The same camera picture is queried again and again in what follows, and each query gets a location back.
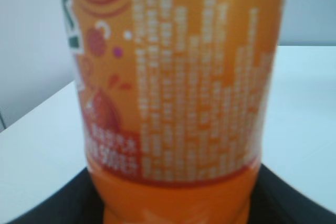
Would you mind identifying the orange soda plastic bottle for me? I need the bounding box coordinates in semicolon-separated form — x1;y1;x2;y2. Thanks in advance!
61;0;284;223

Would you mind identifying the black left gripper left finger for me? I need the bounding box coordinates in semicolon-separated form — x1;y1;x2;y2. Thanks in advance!
8;168;104;224

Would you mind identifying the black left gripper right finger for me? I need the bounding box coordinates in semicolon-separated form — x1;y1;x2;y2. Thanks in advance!
248;165;335;224

